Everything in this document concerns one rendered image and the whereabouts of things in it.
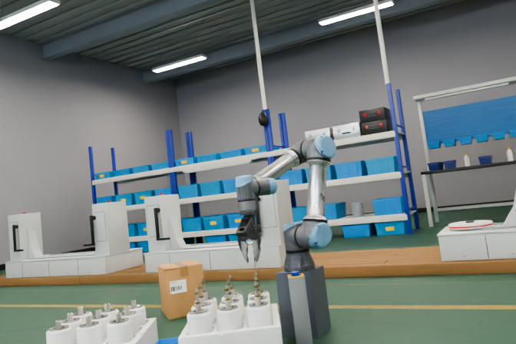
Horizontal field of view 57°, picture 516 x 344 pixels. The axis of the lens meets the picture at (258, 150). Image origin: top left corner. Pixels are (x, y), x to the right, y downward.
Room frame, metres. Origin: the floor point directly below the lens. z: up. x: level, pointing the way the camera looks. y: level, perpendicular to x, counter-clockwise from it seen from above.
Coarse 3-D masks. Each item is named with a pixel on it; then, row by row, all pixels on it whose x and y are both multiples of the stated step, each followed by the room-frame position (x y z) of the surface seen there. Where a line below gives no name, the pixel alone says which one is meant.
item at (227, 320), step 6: (222, 312) 1.88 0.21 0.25; (228, 312) 1.87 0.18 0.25; (234, 312) 1.88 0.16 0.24; (240, 312) 1.91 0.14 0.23; (222, 318) 1.87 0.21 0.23; (228, 318) 1.87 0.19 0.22; (234, 318) 1.87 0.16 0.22; (240, 318) 1.90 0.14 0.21; (222, 324) 1.88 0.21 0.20; (228, 324) 1.87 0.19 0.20; (234, 324) 1.87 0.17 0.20; (240, 324) 1.89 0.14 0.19; (222, 330) 1.88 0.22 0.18
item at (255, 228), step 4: (244, 212) 2.00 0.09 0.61; (248, 212) 2.00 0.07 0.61; (252, 212) 2.01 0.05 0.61; (244, 216) 2.03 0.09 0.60; (248, 216) 2.03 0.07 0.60; (252, 216) 2.05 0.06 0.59; (252, 224) 2.04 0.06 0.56; (256, 224) 2.08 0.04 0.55; (252, 228) 2.00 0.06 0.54; (256, 228) 2.02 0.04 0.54; (260, 228) 2.07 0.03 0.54; (252, 232) 2.00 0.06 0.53; (256, 232) 2.01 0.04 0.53; (260, 232) 2.07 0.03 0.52; (244, 236) 2.01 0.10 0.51; (248, 236) 2.01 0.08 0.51; (252, 236) 2.00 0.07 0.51
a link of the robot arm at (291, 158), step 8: (296, 144) 2.36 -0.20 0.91; (288, 152) 2.34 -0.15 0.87; (296, 152) 2.33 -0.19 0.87; (280, 160) 2.29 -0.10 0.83; (288, 160) 2.30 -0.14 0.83; (296, 160) 2.33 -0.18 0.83; (304, 160) 2.36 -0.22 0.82; (264, 168) 2.26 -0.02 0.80; (272, 168) 2.25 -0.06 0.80; (280, 168) 2.27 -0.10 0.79; (288, 168) 2.31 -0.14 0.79; (256, 176) 2.21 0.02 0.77; (264, 176) 2.22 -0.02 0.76; (272, 176) 2.24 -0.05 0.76
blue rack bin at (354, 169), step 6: (348, 162) 6.37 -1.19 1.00; (354, 162) 6.33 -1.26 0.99; (360, 162) 6.29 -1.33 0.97; (336, 168) 6.46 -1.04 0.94; (342, 168) 6.42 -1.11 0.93; (348, 168) 6.38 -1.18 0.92; (354, 168) 6.34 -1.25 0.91; (360, 168) 6.30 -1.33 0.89; (366, 168) 6.51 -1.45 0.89; (336, 174) 6.47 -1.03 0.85; (342, 174) 6.43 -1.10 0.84; (348, 174) 6.39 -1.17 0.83; (354, 174) 6.35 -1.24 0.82; (360, 174) 6.31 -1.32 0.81; (366, 174) 6.49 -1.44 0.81
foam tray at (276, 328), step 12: (276, 312) 2.06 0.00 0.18; (216, 324) 1.98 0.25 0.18; (276, 324) 1.87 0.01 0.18; (180, 336) 1.86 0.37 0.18; (192, 336) 1.84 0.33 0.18; (204, 336) 1.84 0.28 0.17; (216, 336) 1.84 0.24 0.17; (228, 336) 1.84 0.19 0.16; (240, 336) 1.84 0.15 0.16; (252, 336) 1.84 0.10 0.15; (264, 336) 1.84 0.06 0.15; (276, 336) 1.84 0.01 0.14
